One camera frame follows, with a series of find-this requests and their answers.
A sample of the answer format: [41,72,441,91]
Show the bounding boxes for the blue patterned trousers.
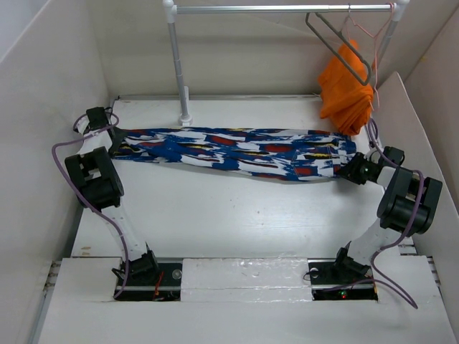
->
[114,127,357,182]

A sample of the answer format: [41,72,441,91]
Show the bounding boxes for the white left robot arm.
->
[65,107,161,285]

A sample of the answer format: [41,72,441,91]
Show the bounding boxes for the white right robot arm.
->
[331,146,443,282]

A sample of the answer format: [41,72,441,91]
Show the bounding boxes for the grey clothes hanger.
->
[305,12,371,87]

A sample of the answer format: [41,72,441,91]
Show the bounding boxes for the orange cloth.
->
[318,57,374,135]

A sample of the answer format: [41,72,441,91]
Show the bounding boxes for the white clothes rack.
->
[162,1,409,126]

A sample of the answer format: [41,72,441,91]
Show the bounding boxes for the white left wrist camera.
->
[75,115,90,136]

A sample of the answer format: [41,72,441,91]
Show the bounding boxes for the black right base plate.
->
[303,259,378,301]

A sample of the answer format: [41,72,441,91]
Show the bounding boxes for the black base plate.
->
[115,259,183,302]
[303,259,378,301]

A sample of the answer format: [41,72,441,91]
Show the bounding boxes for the pink wire hanger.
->
[342,2,395,112]

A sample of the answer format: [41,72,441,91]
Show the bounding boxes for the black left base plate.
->
[115,259,183,302]

